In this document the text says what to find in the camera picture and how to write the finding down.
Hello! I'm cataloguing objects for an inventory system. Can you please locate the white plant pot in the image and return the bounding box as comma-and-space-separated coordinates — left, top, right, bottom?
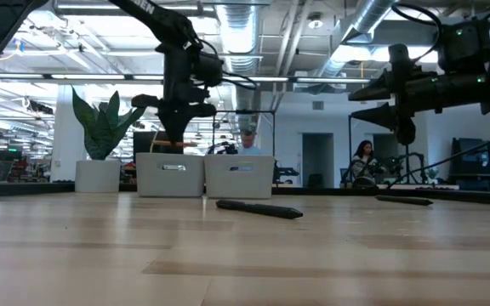
74, 159, 123, 194

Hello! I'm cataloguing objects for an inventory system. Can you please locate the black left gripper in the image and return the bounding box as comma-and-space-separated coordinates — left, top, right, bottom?
131, 40, 219, 145

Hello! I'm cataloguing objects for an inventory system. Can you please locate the orange pencil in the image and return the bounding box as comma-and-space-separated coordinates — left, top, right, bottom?
150, 139, 200, 149

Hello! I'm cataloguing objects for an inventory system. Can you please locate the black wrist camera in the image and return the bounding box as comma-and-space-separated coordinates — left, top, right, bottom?
438, 19, 490, 74
193, 50, 225, 89

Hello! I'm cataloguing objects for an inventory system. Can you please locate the green snake plant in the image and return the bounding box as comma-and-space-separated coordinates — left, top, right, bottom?
71, 86, 149, 162

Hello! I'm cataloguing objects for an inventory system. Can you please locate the dark workstation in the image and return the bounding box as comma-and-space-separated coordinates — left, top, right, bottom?
448, 136, 490, 192

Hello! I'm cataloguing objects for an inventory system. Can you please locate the black pen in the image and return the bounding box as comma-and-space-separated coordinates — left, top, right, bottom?
374, 194, 435, 207
214, 199, 305, 221

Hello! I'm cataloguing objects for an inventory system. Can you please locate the white pillar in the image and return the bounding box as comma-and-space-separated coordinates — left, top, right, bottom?
50, 83, 88, 184

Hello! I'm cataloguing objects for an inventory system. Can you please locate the black aluminium table frame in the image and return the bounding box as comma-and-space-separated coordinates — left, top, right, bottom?
0, 180, 490, 208

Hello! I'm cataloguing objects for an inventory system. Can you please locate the translucent grey plastic bin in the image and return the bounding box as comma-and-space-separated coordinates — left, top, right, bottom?
203, 154, 276, 200
135, 152, 206, 198

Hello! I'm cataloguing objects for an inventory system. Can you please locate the long ceiling light bar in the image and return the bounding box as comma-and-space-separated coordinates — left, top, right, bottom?
0, 72, 372, 86

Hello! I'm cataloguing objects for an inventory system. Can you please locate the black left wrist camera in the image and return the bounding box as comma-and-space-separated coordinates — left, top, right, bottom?
193, 50, 225, 89

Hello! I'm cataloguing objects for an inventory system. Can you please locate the black gantry frame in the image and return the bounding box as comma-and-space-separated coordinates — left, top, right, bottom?
212, 109, 276, 188
347, 113, 410, 188

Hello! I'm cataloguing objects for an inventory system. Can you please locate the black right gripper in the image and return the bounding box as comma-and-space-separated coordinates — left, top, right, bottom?
348, 42, 490, 146

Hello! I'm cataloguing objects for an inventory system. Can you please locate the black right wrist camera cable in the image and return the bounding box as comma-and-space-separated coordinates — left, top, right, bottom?
391, 2, 444, 56

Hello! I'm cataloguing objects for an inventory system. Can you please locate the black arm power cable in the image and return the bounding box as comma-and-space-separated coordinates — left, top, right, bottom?
385, 126, 490, 190

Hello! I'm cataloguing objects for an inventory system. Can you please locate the silver spiral ventilation duct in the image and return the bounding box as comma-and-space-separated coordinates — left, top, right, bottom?
312, 0, 402, 80
214, 0, 267, 128

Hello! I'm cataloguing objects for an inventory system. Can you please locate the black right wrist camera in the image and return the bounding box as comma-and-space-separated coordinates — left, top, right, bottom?
438, 19, 490, 74

